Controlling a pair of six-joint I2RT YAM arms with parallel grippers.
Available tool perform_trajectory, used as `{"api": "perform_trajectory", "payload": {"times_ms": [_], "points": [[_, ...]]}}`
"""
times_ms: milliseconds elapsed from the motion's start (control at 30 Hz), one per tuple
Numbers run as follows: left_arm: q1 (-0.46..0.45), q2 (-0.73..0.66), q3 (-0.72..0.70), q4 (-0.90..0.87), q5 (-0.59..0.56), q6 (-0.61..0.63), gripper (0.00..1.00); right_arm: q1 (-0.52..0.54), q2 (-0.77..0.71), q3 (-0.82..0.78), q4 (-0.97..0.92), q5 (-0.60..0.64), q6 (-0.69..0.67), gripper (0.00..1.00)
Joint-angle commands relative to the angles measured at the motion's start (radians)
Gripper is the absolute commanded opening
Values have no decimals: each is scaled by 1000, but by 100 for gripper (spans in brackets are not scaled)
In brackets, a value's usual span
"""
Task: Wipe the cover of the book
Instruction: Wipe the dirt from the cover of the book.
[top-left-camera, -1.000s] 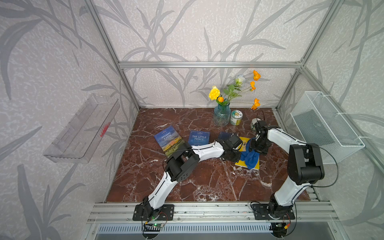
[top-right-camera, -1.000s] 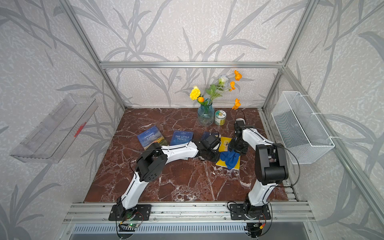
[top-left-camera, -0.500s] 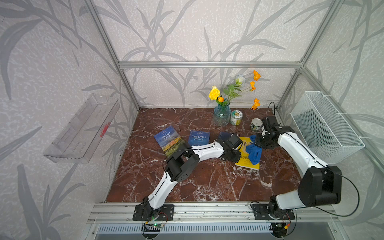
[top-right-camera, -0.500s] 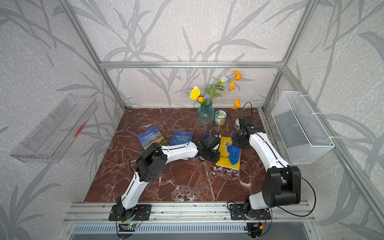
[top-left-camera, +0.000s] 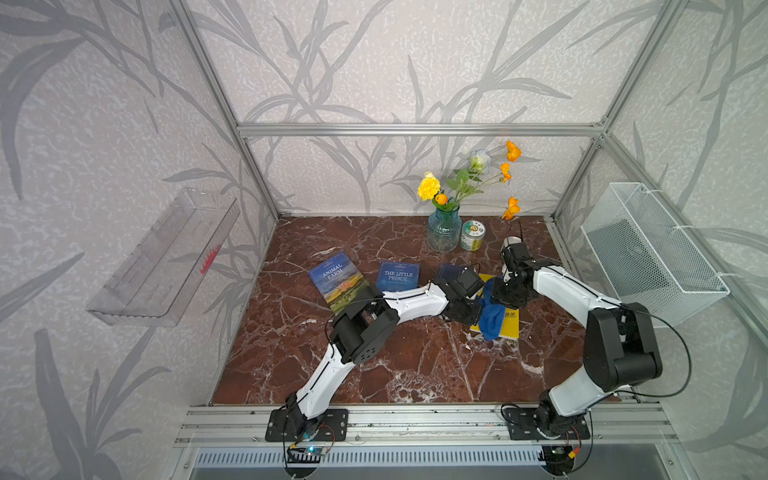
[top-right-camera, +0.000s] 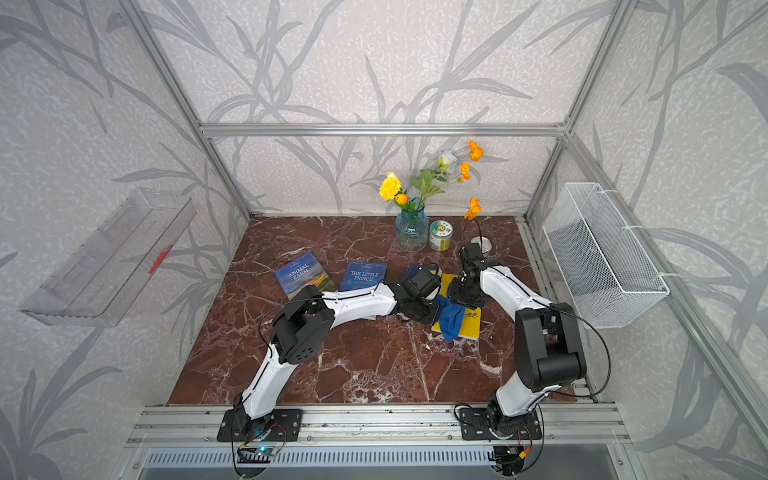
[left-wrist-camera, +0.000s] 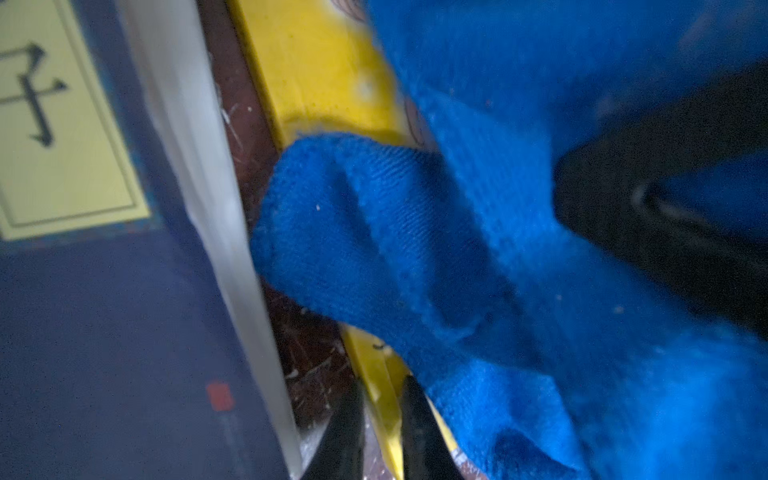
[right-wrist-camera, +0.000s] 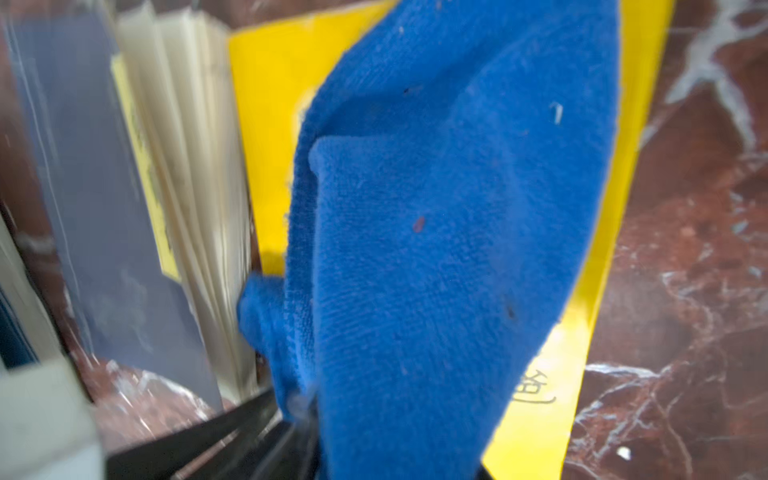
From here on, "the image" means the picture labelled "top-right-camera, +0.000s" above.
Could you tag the clear plastic wall shelf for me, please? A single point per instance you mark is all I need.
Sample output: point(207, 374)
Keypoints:
point(97, 285)

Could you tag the glass vase with flowers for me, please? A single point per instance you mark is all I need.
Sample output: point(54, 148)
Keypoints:
point(411, 224)

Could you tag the blue landscape cover book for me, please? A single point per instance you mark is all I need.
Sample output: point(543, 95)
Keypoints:
point(301, 272)

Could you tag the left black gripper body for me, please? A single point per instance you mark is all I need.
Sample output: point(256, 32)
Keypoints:
point(424, 313)

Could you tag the dark navy book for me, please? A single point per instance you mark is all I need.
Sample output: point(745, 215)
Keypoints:
point(412, 269)

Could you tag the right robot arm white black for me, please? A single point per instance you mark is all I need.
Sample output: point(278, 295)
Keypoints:
point(548, 352)

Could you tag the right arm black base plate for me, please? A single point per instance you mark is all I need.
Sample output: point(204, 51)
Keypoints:
point(474, 423)

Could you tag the blue Little Prince book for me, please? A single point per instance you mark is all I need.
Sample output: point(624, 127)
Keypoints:
point(359, 275)

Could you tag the green labelled tin can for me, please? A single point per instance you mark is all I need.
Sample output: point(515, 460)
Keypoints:
point(440, 235)

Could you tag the blue cleaning cloth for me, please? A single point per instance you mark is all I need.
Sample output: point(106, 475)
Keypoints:
point(450, 318)

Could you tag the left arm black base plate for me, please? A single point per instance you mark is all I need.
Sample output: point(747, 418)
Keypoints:
point(281, 425)

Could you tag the white wire mesh basket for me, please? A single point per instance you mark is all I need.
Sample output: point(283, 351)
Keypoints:
point(608, 273)

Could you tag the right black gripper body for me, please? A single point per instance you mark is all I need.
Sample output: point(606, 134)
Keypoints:
point(460, 291)

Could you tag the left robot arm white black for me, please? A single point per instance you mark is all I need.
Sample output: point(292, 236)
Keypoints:
point(301, 328)

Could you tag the open silver tin can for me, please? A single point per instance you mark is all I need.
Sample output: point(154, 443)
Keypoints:
point(483, 242)

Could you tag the aluminium front rail frame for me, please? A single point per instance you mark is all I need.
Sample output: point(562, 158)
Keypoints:
point(377, 424)

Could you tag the yellow cover book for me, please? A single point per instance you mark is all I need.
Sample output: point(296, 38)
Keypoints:
point(472, 320)

